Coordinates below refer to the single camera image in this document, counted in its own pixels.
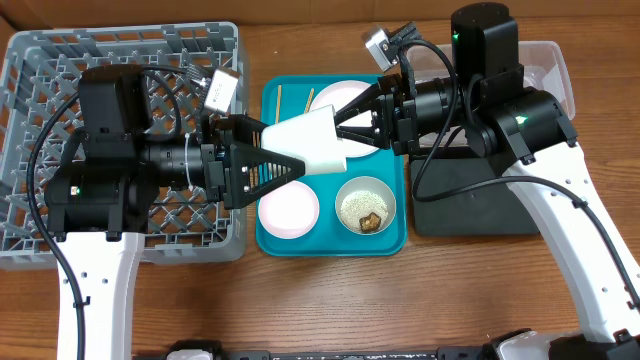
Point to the teal plastic tray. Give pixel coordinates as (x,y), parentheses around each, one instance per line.
(329,237)

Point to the large white plate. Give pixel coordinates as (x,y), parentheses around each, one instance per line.
(338,95)

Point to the wooden chopstick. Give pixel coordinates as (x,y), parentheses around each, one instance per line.
(309,100)
(278,103)

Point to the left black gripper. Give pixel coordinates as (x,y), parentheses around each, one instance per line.
(224,164)

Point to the grey plastic dish rack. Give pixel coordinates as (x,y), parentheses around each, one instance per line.
(41,69)

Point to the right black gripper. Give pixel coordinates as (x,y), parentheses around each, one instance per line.
(398,115)

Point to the black waste tray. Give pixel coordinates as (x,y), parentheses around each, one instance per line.
(493,210)

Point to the white cup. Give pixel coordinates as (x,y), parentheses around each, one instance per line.
(310,137)

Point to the clear plastic bin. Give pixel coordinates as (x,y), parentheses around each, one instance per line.
(544,69)

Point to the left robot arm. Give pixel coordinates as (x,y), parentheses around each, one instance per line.
(111,172)

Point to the grey-green bowl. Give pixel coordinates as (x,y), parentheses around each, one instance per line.
(362,195)

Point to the black bar at table edge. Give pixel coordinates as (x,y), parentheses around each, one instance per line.
(209,349)

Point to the small pink plate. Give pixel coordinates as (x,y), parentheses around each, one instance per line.
(290,211)

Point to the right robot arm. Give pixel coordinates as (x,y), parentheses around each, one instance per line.
(533,149)

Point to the brown food chunk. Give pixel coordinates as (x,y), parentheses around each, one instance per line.
(370,223)

